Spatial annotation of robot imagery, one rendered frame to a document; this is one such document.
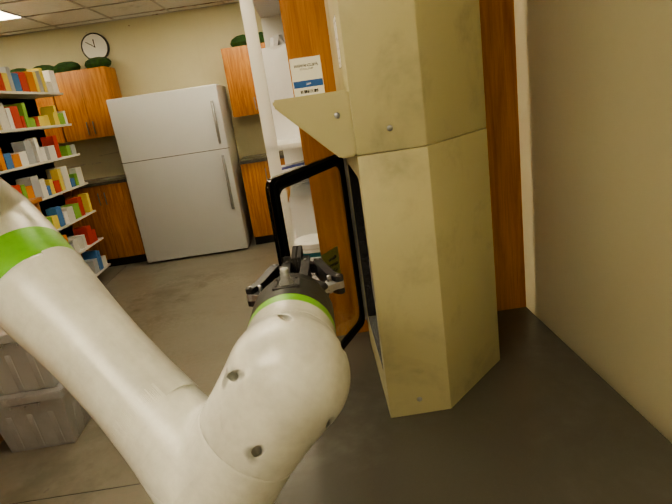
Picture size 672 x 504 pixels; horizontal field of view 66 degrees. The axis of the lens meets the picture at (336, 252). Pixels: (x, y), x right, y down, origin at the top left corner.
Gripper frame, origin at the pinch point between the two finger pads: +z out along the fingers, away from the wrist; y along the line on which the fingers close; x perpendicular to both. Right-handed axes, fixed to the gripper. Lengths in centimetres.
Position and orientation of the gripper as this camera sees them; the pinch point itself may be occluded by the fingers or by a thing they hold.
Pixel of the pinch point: (298, 260)
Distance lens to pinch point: 79.4
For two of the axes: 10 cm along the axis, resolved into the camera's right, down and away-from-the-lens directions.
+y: -9.9, 1.4, -0.1
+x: 1.3, 9.5, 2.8
